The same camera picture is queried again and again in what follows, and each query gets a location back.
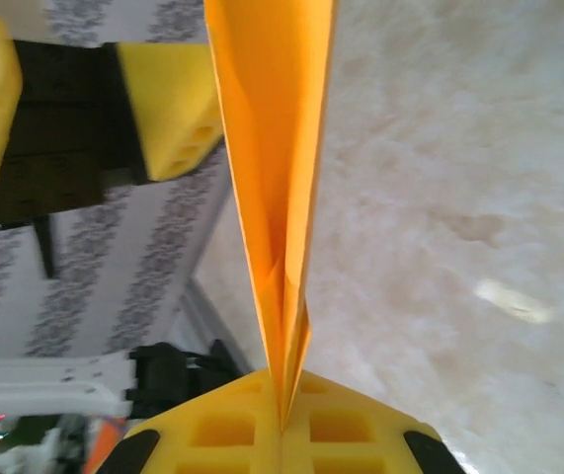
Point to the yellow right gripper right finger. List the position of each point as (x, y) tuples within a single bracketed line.
[(385, 434)]

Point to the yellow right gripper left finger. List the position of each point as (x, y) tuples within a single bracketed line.
[(183, 434)]

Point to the small green circuit board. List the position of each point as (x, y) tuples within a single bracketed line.
[(29, 439)]

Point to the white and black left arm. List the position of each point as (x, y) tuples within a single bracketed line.
[(39, 380)]

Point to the long aluminium mounting rail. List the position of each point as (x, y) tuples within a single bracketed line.
[(212, 321)]

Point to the orange cloth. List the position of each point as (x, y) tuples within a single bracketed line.
[(271, 148)]

